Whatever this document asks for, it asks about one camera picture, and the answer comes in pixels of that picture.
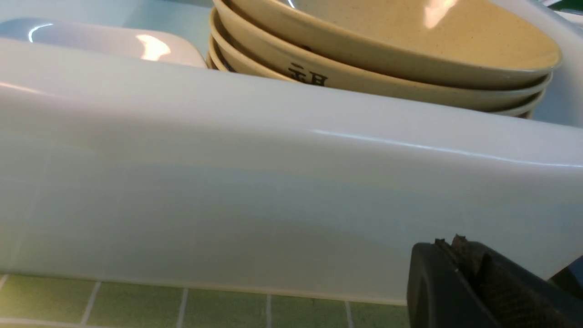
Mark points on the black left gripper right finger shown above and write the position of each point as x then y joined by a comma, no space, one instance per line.
515,297

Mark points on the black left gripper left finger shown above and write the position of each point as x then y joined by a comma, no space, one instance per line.
438,296

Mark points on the white plastic dish tub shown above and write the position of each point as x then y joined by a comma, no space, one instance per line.
125,170

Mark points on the white stacked plates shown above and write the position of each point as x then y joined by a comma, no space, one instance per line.
151,46

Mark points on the green checkered tablecloth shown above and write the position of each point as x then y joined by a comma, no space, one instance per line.
43,302

